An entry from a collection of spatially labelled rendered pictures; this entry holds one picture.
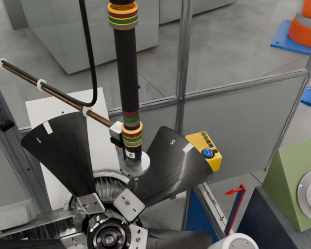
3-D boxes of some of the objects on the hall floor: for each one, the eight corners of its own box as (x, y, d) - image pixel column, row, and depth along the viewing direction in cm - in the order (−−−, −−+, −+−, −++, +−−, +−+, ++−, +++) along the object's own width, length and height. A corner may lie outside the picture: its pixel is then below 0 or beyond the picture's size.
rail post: (179, 245, 198) (188, 178, 144) (184, 243, 199) (195, 176, 145) (181, 250, 196) (191, 184, 142) (186, 248, 197) (198, 182, 143)
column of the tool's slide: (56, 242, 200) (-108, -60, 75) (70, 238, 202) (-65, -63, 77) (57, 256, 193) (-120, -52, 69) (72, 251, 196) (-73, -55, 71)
